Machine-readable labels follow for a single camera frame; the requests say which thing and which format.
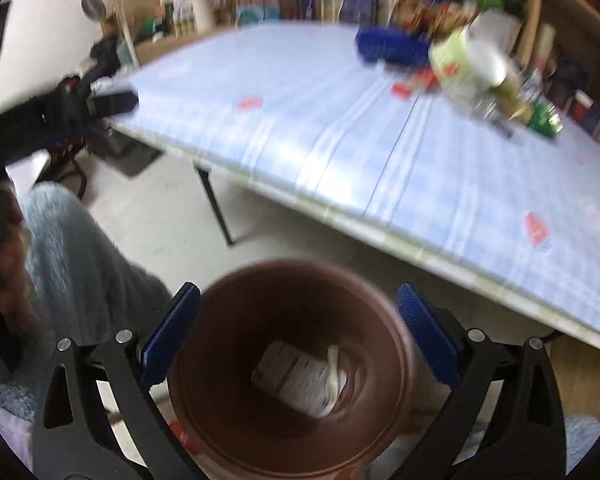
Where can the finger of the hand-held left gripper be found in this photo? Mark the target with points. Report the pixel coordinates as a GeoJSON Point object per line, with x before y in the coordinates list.
{"type": "Point", "coordinates": [112, 103]}

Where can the brown plastic bin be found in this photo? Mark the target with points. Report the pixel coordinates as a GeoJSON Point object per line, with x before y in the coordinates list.
{"type": "Point", "coordinates": [290, 450]}

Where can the green snack packet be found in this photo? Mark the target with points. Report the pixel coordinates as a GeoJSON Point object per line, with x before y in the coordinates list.
{"type": "Point", "coordinates": [545, 120]}

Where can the red roses in white vase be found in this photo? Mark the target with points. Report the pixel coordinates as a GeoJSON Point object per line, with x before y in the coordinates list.
{"type": "Point", "coordinates": [490, 15]}

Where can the grey fluffy rug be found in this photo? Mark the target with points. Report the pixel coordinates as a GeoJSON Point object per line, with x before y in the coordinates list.
{"type": "Point", "coordinates": [90, 280]}

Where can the black table leg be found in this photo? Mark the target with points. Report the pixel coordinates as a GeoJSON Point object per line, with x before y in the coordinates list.
{"type": "Point", "coordinates": [215, 205]}

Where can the person's right leg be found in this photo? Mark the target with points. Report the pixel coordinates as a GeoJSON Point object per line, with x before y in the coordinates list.
{"type": "Point", "coordinates": [582, 435]}

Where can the person's left hand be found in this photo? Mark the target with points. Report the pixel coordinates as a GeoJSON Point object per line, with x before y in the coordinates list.
{"type": "Point", "coordinates": [10, 280]}

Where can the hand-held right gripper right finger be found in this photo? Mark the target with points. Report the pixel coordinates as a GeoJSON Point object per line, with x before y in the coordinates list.
{"type": "Point", "coordinates": [425, 335]}

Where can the white desk fan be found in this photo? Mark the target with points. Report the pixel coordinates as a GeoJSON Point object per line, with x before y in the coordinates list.
{"type": "Point", "coordinates": [97, 2]}

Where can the white paper wrapper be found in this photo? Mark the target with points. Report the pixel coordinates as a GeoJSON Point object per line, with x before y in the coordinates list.
{"type": "Point", "coordinates": [300, 380]}

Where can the black chair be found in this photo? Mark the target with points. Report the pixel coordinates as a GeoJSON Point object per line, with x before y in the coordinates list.
{"type": "Point", "coordinates": [70, 160]}

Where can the green and white paper cup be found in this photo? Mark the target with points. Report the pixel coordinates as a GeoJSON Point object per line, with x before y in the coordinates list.
{"type": "Point", "coordinates": [462, 65]}

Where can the blue plaid tablecloth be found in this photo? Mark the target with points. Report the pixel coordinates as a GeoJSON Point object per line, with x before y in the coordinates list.
{"type": "Point", "coordinates": [330, 160]}

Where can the blue coffee box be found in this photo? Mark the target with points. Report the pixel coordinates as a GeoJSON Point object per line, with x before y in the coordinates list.
{"type": "Point", "coordinates": [390, 45]}

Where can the wooden low cabinet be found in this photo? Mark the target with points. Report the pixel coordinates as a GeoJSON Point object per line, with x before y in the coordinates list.
{"type": "Point", "coordinates": [180, 45]}

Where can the wooden shelf unit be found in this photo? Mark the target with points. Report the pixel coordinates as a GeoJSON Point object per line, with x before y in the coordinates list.
{"type": "Point", "coordinates": [580, 35]}

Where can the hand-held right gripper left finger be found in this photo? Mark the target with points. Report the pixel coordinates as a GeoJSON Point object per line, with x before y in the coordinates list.
{"type": "Point", "coordinates": [172, 335]}

